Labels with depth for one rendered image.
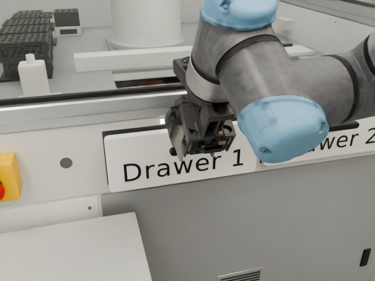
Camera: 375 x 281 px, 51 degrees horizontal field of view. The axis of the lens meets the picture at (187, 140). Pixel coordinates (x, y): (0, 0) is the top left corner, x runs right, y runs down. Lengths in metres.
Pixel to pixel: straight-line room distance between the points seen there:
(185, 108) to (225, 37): 0.19
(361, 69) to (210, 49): 0.15
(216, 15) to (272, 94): 0.10
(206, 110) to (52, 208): 0.40
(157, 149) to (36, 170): 0.22
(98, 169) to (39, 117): 0.14
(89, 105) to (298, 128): 0.42
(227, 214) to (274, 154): 0.52
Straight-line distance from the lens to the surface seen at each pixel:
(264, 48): 0.39
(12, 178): 0.71
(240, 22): 0.39
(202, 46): 0.44
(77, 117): 0.70
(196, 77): 0.48
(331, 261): 1.14
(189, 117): 0.56
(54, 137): 0.71
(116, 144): 0.69
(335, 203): 1.01
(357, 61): 0.44
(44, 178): 0.75
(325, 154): 0.88
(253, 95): 0.37
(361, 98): 0.43
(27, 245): 0.75
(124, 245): 0.71
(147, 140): 0.69
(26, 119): 0.71
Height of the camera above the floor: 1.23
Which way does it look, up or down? 27 degrees down
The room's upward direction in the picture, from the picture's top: straight up
